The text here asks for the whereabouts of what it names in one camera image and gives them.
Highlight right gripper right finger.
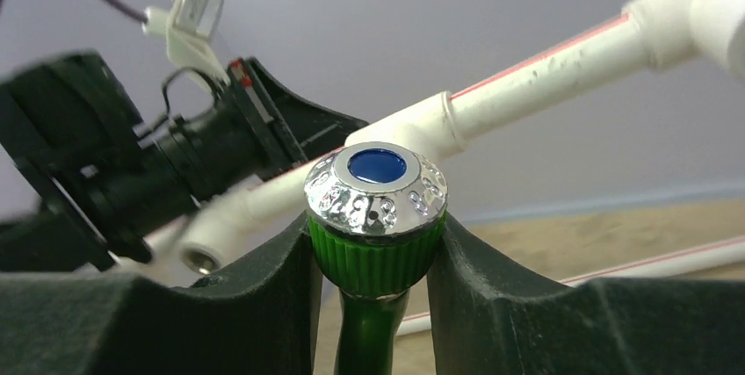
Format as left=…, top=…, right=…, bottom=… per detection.
left=427, top=217, right=744, bottom=374

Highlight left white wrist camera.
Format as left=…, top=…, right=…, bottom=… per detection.
left=141, top=0, right=229, bottom=83

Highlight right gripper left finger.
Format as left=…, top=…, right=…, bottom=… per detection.
left=1, top=216, right=322, bottom=374

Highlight white PVC pipe frame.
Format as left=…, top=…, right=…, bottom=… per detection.
left=134, top=0, right=745, bottom=339

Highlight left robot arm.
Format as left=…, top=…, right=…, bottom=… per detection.
left=1, top=51, right=365, bottom=272

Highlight green water faucet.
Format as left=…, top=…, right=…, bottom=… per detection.
left=303, top=141, right=448, bottom=374

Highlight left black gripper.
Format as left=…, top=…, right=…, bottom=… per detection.
left=156, top=58, right=369, bottom=201

